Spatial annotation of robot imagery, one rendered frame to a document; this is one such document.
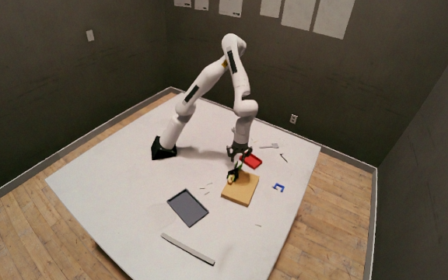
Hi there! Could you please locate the grey flat bar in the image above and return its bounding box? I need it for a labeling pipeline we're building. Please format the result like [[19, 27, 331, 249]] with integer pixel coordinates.
[[259, 143, 279, 149], [161, 233, 215, 266]]

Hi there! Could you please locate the black spring clamp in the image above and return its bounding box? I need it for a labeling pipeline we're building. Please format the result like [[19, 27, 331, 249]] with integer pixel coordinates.
[[226, 161, 243, 182]]

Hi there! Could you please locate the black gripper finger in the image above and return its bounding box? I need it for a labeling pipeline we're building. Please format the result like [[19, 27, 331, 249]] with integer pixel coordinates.
[[241, 146, 253, 163], [226, 145, 239, 162]]

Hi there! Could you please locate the red shallow tray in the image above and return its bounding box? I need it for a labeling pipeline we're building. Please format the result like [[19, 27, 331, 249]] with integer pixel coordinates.
[[239, 153, 263, 170]]

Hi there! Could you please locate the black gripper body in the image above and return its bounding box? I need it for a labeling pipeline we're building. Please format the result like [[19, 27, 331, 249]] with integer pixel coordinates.
[[231, 140, 248, 153]]

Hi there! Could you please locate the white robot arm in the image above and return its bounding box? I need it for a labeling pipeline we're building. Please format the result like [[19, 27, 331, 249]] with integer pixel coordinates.
[[159, 33, 258, 149]]

